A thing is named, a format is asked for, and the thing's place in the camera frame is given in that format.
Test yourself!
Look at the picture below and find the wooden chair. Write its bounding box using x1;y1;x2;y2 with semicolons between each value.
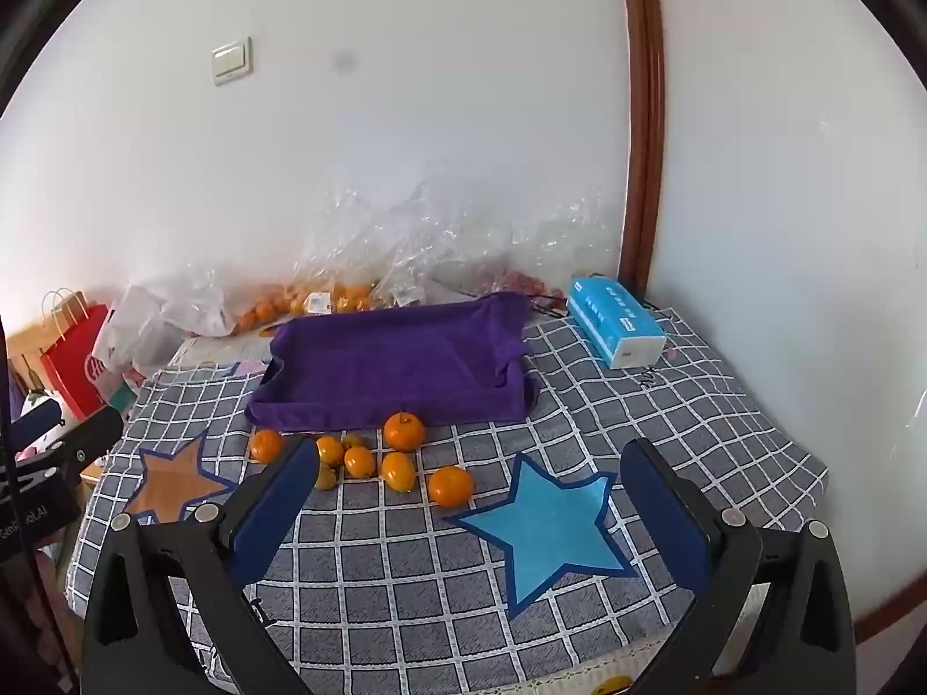
6;319;53;407

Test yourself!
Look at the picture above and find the red paper bag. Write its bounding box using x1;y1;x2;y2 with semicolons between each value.
39;288;111;421

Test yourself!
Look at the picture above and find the clear bag of mandarins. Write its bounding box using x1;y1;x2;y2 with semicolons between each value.
160;266;291;338
286;188;381;320

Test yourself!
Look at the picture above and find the blue tissue pack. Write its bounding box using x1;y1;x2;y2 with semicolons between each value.
566;275;667;370

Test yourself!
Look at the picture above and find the purple towel-covered tray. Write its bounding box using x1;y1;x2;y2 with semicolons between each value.
246;291;538;430

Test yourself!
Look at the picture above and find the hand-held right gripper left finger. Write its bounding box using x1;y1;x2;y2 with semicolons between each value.
85;436;321;695

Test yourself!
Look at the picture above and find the clear bag of red fruit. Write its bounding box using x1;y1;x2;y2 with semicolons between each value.
499;192;625;305

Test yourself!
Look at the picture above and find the brown wooden door frame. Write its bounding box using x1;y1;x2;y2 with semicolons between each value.
617;0;666;298

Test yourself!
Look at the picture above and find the white light switch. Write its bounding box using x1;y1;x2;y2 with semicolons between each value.
211;36;254;86

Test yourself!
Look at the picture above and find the clear crumpled plastic bag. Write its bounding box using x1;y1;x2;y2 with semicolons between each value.
377;174;515;305

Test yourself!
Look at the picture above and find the grey checked tablecloth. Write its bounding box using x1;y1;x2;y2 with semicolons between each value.
65;297;830;695

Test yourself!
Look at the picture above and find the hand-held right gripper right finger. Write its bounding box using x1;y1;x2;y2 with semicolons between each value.
621;438;857;695

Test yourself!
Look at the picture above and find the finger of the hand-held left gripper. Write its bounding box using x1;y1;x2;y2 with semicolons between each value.
14;407;126;483

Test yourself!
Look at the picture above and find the white plastic bag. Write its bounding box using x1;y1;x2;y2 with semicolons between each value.
93;285;178;379

